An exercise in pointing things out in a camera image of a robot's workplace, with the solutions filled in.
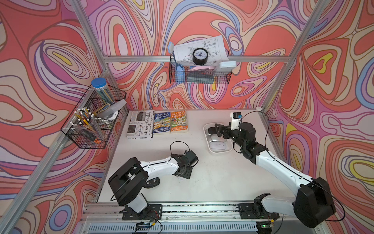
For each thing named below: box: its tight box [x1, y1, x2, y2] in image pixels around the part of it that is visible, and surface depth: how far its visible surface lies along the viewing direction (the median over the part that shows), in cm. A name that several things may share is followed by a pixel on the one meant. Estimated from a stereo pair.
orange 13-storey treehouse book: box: [170, 110, 189, 134], surface depth 110 cm
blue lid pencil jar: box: [91, 77, 116, 105], surface depth 74 cm
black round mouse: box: [143, 176, 161, 189], surface depth 82 cm
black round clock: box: [192, 47, 209, 66], surface depth 80 cm
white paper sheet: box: [173, 35, 230, 66], surface depth 84 cm
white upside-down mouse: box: [209, 141, 227, 150], surface depth 98 cm
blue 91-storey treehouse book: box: [152, 111, 171, 135], surface depth 110 cm
